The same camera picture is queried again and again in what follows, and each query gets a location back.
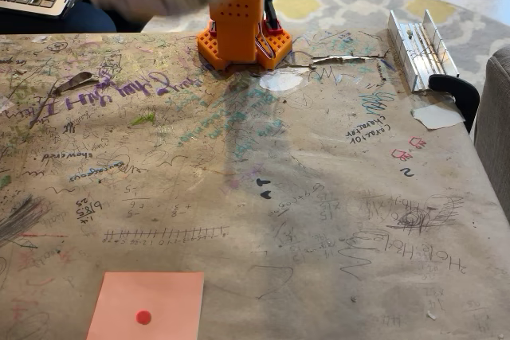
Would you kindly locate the scribbled brown paper table cover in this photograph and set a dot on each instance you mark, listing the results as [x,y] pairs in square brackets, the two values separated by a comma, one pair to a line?
[199,196]

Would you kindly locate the pink paper sheet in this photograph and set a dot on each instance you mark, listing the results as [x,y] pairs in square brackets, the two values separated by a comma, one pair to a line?
[159,296]

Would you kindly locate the torn brown paper flap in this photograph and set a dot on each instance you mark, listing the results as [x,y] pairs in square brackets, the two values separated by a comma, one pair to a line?
[73,82]

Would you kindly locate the orange robot base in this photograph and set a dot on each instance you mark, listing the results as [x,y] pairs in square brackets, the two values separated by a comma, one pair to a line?
[279,43]

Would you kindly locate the small red round object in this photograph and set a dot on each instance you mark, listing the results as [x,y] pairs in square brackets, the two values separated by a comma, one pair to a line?
[143,317]

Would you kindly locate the person in blue clothes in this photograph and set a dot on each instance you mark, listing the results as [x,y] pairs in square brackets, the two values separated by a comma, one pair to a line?
[60,21]

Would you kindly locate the aluminium rail profile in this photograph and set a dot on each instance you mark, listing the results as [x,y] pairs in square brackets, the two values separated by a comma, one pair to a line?
[418,45]

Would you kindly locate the grey sofa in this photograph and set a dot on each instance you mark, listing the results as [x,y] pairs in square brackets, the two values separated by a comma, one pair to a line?
[494,125]

